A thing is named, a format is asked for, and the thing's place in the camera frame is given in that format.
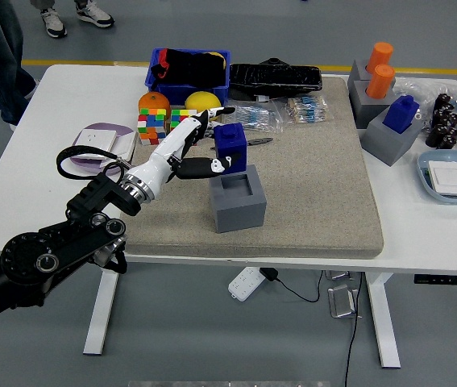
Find white socket panel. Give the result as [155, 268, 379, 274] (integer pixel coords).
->
[70, 128, 118, 162]

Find white switch panel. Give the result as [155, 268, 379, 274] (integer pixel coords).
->
[428, 160, 457, 198]
[99, 131, 139, 169]

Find clear bag beige resistors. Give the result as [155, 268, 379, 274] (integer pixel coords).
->
[280, 96, 336, 125]

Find blue plastic bin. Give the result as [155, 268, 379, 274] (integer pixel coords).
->
[144, 48, 232, 106]

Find black cloth bag red trim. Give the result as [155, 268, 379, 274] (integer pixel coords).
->
[150, 48, 229, 88]

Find purple tray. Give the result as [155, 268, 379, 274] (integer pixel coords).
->
[69, 123, 139, 177]

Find colourful puzzle cube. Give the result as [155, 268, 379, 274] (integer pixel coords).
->
[169, 108, 199, 136]
[137, 107, 169, 146]

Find bundle of black capacitors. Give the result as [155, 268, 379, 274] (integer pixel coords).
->
[425, 93, 457, 150]

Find orange cylinder seal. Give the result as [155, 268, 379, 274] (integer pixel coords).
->
[367, 41, 395, 74]
[366, 64, 397, 100]

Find grey seal holder block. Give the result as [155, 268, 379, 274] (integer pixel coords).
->
[360, 108, 425, 167]
[348, 79, 398, 130]
[347, 59, 376, 84]
[209, 163, 268, 234]

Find clear bag blue resistors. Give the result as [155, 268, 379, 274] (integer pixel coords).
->
[219, 100, 285, 135]

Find silver metal foot pedal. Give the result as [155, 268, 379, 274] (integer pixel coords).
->
[324, 269, 356, 281]
[327, 284, 360, 319]

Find white table leg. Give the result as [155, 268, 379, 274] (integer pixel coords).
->
[82, 265, 123, 356]
[364, 273, 401, 368]

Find black plug with cord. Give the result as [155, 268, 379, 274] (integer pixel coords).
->
[260, 267, 322, 303]

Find light blue tray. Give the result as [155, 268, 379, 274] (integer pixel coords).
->
[417, 150, 457, 206]

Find grey-brown mat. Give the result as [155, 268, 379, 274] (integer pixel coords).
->
[117, 76, 385, 260]

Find black table control panel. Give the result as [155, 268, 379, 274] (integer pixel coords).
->
[413, 274, 457, 286]

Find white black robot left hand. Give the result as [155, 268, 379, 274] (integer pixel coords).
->
[130, 106, 244, 194]

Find black pen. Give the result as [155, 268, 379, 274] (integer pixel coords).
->
[210, 137, 274, 152]

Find yellow lemon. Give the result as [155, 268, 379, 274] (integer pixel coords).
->
[185, 90, 224, 122]

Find white power strip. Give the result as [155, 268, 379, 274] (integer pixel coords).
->
[227, 266, 265, 302]

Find long black cable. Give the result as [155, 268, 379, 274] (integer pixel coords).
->
[343, 273, 364, 387]

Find blue square seal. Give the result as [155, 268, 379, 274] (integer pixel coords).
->
[214, 123, 249, 175]
[384, 94, 421, 135]

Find black plastic-wrapped long case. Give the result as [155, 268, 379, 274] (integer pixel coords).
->
[227, 57, 324, 102]

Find orange fruit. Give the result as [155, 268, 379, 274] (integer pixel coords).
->
[138, 91, 172, 118]

